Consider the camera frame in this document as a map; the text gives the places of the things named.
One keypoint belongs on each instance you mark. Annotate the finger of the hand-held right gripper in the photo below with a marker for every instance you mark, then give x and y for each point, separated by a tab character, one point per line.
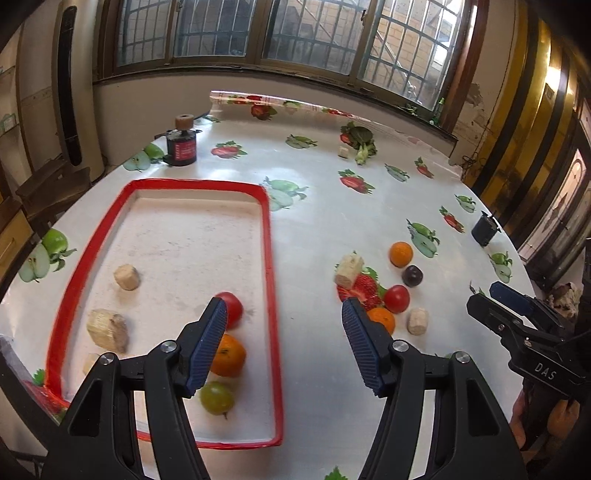
510	295
489	311

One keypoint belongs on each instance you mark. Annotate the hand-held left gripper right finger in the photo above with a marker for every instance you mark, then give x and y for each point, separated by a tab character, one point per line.
362	350

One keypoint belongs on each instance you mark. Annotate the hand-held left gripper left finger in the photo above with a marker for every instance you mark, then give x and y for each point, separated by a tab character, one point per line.
210	344

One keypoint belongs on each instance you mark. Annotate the orange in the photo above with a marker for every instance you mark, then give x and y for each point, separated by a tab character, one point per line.
400	254
385	321
228	355

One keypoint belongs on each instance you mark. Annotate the red tomato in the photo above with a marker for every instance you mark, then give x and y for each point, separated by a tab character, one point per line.
233	307
397	298

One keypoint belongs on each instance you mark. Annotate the green grape fruit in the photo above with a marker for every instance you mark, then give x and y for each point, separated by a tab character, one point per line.
216	398

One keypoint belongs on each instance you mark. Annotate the large rough cork piece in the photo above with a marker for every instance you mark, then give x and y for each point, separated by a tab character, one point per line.
108	330

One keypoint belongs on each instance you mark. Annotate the red-rimmed white tray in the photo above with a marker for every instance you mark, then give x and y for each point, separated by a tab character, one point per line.
184	240

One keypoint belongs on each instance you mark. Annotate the person's right hand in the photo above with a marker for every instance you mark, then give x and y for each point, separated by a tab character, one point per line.
561	415

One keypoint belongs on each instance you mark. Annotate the green fruit calyx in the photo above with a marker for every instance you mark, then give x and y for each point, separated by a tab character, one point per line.
473	287

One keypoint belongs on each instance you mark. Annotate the floral cushioned chair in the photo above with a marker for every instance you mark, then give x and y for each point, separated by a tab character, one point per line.
565	295

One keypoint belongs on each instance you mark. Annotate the beige cork piece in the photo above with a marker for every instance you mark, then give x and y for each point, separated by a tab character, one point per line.
127	277
348	270
418	321

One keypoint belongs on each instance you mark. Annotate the small black cup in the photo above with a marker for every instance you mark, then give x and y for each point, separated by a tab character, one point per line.
485	228

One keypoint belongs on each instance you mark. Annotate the dark purple plum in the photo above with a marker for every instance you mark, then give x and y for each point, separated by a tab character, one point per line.
412	275

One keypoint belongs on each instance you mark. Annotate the fruit-print tablecloth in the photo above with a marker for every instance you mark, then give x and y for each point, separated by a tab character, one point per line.
314	230

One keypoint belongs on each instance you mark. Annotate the golden striped door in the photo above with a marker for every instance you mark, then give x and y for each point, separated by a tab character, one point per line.
521	115

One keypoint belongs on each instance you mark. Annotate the dark bottle with cork lid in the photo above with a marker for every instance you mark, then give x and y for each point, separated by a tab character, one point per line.
182	150

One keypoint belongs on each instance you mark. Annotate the green bottle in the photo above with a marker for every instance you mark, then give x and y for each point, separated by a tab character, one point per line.
440	110

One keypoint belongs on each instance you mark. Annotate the green leafy vegetable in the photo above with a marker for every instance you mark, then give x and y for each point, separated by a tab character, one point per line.
362	138

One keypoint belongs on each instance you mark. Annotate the small plant on sill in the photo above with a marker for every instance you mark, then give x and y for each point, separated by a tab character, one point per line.
410	107

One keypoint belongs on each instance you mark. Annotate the brown cork roller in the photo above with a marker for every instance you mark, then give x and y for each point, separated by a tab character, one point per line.
184	122

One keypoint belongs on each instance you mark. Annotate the brown wooden chair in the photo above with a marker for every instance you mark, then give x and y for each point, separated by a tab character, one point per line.
51	184

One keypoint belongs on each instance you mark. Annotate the yellow wooden cabinet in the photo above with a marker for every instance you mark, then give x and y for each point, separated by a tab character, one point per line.
11	230

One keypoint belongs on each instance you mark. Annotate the white tower air conditioner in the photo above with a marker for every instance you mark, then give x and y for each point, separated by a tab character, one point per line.
87	115

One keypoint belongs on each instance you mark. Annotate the metal-framed window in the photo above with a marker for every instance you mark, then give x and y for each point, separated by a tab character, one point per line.
258	32

